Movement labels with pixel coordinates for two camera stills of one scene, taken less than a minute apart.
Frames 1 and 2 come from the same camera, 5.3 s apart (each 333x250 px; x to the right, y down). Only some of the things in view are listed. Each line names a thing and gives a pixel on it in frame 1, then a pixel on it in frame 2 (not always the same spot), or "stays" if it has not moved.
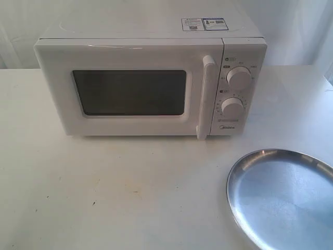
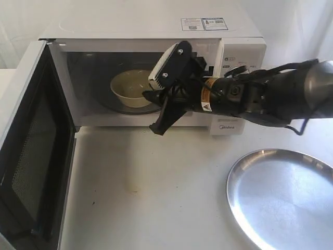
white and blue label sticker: (204, 24) stays
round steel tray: (282, 199) stays
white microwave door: (127, 86) → (38, 135)
